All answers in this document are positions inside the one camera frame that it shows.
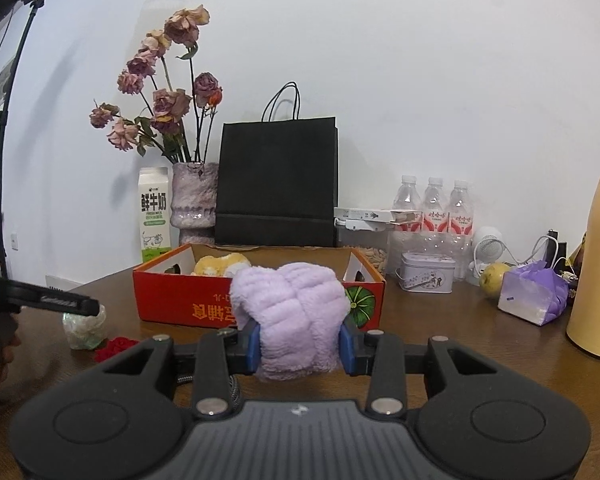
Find yellow pear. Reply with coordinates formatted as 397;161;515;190
479;262;514;301

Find pink glass vase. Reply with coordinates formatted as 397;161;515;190
171;161;220;247

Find purple fluffy towel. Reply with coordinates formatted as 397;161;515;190
228;262;351;384

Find grey braided cable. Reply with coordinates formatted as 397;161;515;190
172;372;242;404

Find white charging cable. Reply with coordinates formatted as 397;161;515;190
527;234;581;274

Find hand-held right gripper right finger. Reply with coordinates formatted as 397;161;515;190
339;317;499;419

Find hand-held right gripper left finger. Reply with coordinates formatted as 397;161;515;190
102;322;261;420

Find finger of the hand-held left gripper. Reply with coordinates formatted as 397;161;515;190
7;279;101;317

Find black paper shopping bag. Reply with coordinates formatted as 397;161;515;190
213;81;340;249

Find white green milk carton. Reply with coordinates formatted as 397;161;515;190
137;167;174;265

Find orange cardboard box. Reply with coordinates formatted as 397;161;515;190
132;242;387;330

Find crumpled clear plastic bag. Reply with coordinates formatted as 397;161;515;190
62;307;107;351

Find red fabric flower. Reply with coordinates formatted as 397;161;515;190
93;334;139;364

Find clear container of seeds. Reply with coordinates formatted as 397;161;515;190
335;218;391;276

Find wall poster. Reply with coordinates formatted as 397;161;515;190
0;59;17;109

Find yellow thermos flask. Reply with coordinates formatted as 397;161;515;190
566;127;600;364

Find small white desk fan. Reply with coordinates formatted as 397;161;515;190
469;226;506;286

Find white floral tin box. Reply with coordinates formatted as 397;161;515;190
394;252;456;294

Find dried pink rose bouquet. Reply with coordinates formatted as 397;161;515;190
88;4;225;165

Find white pink flat carton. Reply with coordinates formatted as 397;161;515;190
333;206;424;226

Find yellow plush toy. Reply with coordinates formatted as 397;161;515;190
189;253;254;279

